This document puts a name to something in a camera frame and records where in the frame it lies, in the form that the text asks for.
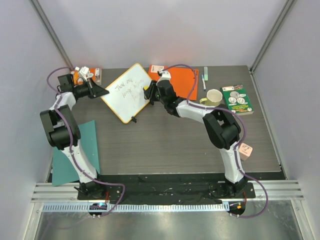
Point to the pink wooden block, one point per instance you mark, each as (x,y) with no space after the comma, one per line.
(245,151)

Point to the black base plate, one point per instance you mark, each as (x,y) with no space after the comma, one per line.
(176,189)

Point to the whiteboard with yellow frame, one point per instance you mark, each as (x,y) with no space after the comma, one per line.
(126,94)

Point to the white slotted cable duct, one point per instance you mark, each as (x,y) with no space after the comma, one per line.
(129,208)

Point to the green coin book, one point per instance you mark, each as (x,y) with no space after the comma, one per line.
(237,99)

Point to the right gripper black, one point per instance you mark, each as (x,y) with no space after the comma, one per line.
(153,92)

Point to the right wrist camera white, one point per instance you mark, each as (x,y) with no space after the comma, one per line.
(164,75)

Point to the right aluminium corner post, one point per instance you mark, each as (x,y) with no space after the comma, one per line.
(279,21)

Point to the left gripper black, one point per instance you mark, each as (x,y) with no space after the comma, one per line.
(94,90)

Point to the orange paperback book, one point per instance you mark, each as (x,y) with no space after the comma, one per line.
(94,73)

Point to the teal mat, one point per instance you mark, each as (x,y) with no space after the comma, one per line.
(63,171)

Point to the aluminium corner post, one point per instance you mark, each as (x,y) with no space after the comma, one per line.
(50,31)
(279,21)

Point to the blue whiteboard marker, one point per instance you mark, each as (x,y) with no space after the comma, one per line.
(203,82)

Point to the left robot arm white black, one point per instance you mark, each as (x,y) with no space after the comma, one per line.
(62,131)

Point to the orange notebook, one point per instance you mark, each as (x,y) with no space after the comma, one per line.
(182,79)

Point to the left aluminium corner post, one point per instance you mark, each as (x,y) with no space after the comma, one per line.
(50,31)

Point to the pale yellow mug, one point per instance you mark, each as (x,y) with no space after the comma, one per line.
(213,98)

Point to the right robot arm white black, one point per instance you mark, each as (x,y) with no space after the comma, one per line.
(221,126)

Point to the aluminium front rail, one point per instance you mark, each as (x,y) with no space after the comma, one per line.
(276,190)

